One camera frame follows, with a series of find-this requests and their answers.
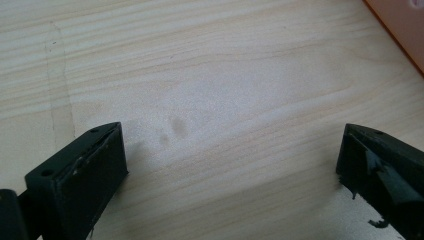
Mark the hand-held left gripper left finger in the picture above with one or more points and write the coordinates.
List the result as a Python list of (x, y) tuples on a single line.
[(76, 180)]

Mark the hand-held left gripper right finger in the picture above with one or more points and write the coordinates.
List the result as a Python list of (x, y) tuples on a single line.
[(383, 166)]

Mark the orange box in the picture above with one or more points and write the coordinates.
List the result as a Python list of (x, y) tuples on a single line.
[(403, 26)]

